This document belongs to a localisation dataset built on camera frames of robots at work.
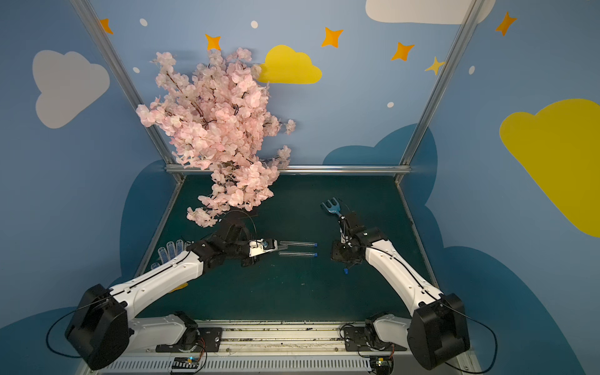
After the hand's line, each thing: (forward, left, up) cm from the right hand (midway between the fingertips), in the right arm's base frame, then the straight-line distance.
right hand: (340, 252), depth 84 cm
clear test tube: (+9, +17, -11) cm, 22 cm away
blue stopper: (+3, +9, -10) cm, 13 cm away
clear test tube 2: (+3, +21, -9) cm, 23 cm away
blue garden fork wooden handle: (+27, +1, -9) cm, 29 cm away
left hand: (+1, +26, +3) cm, 27 cm away
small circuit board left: (-36, +49, -13) cm, 62 cm away
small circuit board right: (-32, -14, -13) cm, 37 cm away
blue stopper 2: (-3, -3, -10) cm, 11 cm away
